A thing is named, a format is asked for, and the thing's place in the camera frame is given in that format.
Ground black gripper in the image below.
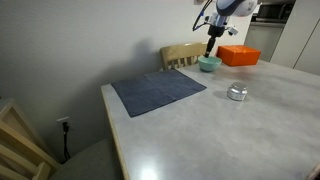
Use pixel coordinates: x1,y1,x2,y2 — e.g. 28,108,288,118
204,25,225,58

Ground green bowl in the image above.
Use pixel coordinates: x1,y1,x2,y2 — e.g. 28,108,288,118
198,56,222,72

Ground silver tin lid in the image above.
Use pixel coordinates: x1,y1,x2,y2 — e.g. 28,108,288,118
229,82,247,91

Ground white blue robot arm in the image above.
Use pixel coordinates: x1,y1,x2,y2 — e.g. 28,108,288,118
204,0,258,58

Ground silver candle tin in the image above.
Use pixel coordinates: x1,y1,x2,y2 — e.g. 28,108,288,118
227,88,248,101

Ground orange box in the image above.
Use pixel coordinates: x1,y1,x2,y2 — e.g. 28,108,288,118
216,45,261,66

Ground grey kitchen counter cabinet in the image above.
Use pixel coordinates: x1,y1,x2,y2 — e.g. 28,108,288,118
245,22,285,62

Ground black microwave oven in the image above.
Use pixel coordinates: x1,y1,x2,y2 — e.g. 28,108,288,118
256,2,294,23

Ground dark blue cloth mat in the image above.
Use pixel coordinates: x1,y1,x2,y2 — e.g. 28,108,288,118
112,70,206,117

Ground wooden chair front left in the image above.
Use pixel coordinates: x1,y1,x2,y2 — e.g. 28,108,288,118
0,99,61,180

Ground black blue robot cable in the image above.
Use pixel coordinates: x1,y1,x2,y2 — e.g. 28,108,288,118
192,0,214,33

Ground black power cable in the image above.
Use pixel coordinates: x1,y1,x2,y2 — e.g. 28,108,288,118
61,121,72,162

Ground white wall outlet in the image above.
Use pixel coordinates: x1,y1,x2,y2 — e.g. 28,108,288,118
56,116,72,130

